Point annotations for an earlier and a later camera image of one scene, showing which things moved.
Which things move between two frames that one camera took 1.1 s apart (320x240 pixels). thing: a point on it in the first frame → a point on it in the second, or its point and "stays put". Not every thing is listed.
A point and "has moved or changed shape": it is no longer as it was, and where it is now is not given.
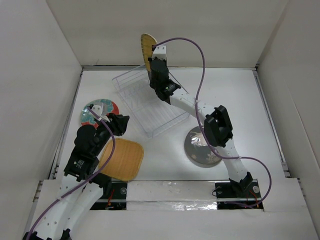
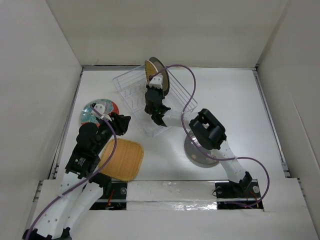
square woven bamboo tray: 126,164 stays put
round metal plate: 150,75 has moved or changed shape
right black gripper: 165,63 → 160,90
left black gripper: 118,122 stays put
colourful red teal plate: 87,117 stays put
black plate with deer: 197,151 stays put
